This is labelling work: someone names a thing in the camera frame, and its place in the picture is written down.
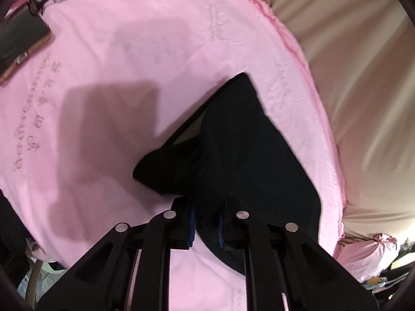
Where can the black pants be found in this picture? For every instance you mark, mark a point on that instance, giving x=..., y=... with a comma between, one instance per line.
x=233, y=142

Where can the beige cloth backdrop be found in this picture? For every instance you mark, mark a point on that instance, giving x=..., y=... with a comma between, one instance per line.
x=356, y=71

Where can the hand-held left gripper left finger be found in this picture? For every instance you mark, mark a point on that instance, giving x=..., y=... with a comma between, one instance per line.
x=192, y=225

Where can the dark cloth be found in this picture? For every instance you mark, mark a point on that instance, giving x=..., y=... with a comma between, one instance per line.
x=11, y=233

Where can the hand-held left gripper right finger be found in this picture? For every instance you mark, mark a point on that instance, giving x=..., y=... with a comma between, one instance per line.
x=221, y=230

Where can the smartphone in brown case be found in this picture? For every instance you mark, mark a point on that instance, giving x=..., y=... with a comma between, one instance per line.
x=19, y=42

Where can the pink printed bedsheet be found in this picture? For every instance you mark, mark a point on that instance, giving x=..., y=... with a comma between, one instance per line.
x=129, y=39

